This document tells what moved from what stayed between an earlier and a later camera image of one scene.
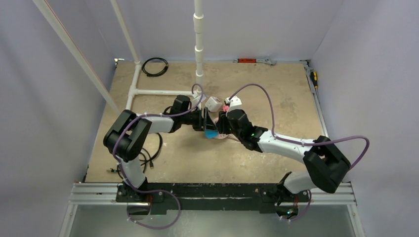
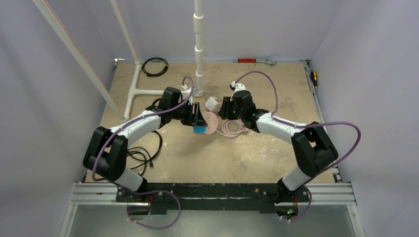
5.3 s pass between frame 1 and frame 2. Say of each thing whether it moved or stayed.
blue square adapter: moved
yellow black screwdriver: stayed
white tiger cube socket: stayed
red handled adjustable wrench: stayed
